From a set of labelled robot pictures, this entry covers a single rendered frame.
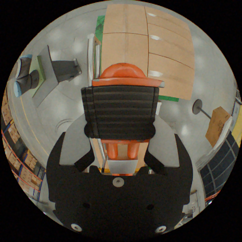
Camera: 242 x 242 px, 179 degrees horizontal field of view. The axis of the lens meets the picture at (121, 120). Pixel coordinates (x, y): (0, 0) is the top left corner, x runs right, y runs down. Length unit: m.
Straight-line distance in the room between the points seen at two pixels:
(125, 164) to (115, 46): 0.79
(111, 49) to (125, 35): 0.19
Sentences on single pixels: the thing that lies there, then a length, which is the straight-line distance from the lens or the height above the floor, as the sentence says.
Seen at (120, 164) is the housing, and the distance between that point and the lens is 0.19.
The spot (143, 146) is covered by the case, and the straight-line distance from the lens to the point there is 0.58.
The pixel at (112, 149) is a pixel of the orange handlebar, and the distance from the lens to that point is 0.15.
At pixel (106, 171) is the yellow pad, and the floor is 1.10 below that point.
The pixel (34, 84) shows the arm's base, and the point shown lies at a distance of 0.88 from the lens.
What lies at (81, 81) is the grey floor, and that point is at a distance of 1.45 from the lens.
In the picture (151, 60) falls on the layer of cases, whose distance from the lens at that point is 0.81.
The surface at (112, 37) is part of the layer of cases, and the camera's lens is 0.84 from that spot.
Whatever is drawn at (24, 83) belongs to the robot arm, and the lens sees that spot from 0.79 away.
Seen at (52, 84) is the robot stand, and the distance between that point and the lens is 0.78.
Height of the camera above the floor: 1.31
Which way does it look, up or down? 57 degrees down
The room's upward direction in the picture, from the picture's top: 179 degrees clockwise
